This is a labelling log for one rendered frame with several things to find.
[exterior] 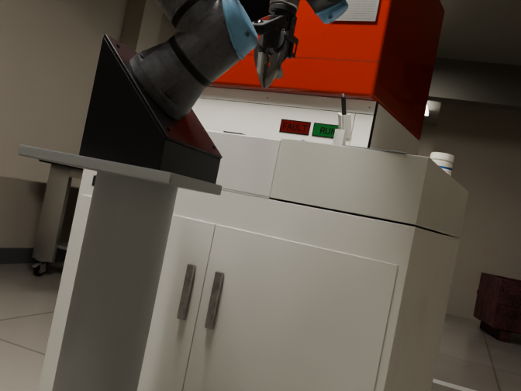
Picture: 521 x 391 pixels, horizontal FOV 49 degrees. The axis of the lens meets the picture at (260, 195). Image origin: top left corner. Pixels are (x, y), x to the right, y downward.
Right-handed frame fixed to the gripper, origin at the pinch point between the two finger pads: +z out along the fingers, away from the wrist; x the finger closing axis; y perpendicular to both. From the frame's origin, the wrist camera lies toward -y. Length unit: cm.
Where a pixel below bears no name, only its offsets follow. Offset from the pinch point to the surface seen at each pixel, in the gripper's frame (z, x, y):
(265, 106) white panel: -5, 31, 58
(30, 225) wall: 82, 294, 189
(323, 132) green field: 1, 6, 58
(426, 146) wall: -120, 150, 829
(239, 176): 24.8, -0.9, -4.3
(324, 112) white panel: -5, 8, 58
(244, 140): 15.9, -0.2, -4.2
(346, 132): 6.1, -14.9, 24.4
